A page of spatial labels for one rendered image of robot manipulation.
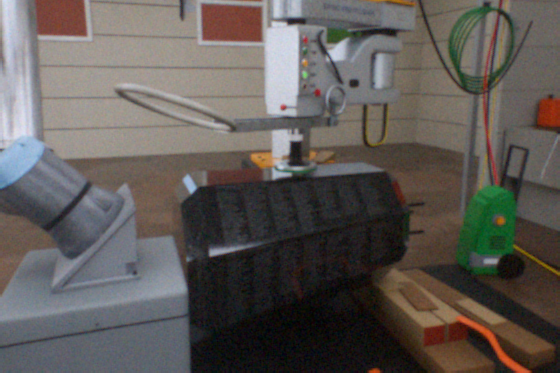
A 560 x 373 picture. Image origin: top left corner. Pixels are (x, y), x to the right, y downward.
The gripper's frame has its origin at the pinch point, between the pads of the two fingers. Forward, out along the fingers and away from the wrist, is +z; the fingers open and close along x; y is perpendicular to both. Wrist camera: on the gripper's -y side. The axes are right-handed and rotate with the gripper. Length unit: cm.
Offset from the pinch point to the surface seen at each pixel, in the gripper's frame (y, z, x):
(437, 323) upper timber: 120, 86, 99
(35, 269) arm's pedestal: 12, 87, -36
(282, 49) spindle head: 22, -15, 59
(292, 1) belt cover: 24, -34, 49
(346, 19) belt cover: 44, -42, 76
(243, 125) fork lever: 20, 26, 45
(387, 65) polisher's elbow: 64, -37, 115
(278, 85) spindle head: 23, 0, 66
